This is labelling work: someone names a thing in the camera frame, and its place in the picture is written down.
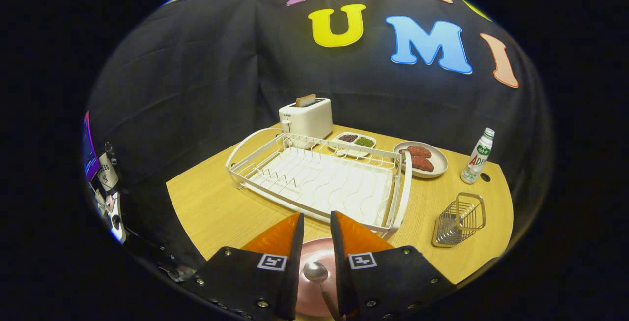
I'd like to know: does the glowing purple screen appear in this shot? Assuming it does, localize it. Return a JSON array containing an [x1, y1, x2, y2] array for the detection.
[[82, 111, 100, 182]]

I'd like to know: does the white drink bottle green cap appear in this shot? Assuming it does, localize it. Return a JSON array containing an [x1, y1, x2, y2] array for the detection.
[[460, 127, 495, 185]]

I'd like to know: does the white toaster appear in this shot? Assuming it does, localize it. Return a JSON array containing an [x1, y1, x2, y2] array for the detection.
[[278, 97, 333, 140]]

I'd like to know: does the white device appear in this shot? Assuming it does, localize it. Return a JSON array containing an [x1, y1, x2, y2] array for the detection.
[[101, 191, 127, 244]]

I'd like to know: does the pink plate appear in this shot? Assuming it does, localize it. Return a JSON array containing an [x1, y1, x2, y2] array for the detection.
[[294, 237, 344, 318]]

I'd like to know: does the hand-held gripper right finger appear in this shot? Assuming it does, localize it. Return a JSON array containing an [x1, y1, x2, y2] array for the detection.
[[330, 210, 457, 320]]

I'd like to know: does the white drip tray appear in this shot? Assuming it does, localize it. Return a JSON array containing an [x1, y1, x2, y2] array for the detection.
[[246, 146, 394, 231]]

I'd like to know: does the beige plate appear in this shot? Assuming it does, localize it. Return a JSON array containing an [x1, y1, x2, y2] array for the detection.
[[393, 141, 449, 179]]

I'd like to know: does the white divided tray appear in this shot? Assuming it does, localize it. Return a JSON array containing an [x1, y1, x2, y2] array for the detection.
[[328, 131, 377, 158]]

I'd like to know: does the white wire dish rack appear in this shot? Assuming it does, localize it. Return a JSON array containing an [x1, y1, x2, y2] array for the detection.
[[226, 127, 413, 241]]

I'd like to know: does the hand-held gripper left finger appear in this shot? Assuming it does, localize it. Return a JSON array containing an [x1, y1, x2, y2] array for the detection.
[[181, 212, 305, 321]]

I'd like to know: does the metal spoon with brown handle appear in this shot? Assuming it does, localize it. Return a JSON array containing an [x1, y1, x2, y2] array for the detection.
[[303, 261, 342, 320]]

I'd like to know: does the metal wire basket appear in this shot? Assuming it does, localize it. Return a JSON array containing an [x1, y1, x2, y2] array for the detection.
[[432, 192, 486, 248]]

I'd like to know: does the red meat slice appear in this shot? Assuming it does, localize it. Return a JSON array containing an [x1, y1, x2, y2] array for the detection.
[[411, 156, 435, 173], [399, 145, 432, 159]]

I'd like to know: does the white printed cup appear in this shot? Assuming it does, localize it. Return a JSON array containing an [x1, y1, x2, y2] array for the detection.
[[97, 152, 119, 191]]

